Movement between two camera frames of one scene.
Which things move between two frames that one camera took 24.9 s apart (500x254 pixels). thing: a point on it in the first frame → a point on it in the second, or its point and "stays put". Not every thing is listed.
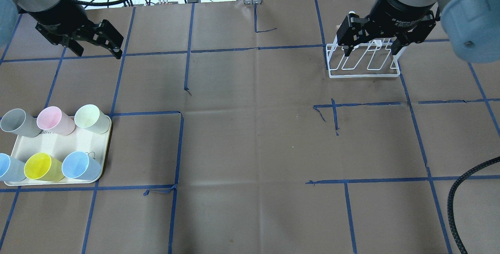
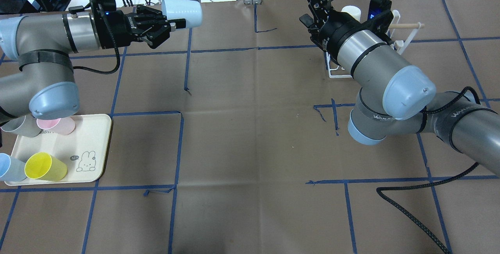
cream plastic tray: [96, 145] stays put
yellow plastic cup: [40, 166] stays put
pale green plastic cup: [89, 116] → [355, 12]
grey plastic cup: [17, 121] stays put
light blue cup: [11, 169] stays put
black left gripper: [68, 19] → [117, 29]
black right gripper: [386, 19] → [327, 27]
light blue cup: [78, 165] → [175, 8]
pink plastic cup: [53, 119] stays put
